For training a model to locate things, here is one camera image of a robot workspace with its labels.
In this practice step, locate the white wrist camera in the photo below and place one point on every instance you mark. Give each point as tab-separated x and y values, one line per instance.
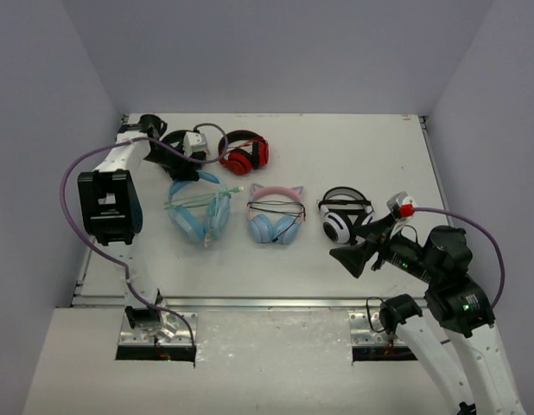
402	207
194	143

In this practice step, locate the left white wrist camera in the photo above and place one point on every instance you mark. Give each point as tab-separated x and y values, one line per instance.
194	143

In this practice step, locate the aluminium table edge rail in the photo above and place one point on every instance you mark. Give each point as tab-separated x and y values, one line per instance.
234	302

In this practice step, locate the white black headphones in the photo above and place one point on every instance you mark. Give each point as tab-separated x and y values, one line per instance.
342	209

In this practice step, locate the metal base plate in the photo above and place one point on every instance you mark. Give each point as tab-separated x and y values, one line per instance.
170	331
366	330

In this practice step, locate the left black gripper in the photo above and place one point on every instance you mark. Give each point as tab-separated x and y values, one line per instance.
177	162

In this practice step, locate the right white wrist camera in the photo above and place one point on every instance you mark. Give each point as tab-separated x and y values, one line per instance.
402	207

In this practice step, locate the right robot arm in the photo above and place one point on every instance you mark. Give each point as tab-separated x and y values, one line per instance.
478	379

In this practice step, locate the red black headphones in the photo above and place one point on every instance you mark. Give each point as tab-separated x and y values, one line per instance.
245	151

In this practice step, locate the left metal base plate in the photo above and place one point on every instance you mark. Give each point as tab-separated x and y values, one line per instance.
170	331

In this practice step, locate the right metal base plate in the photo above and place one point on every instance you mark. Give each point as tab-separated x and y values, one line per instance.
366	330

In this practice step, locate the light blue headphones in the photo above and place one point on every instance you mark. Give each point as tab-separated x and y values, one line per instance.
201	218

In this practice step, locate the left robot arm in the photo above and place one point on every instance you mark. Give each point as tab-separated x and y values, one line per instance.
113	215

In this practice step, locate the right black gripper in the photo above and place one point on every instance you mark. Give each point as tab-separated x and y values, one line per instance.
353	258

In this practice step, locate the pink blue cat-ear headphones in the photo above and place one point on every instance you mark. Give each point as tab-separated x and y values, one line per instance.
275	213

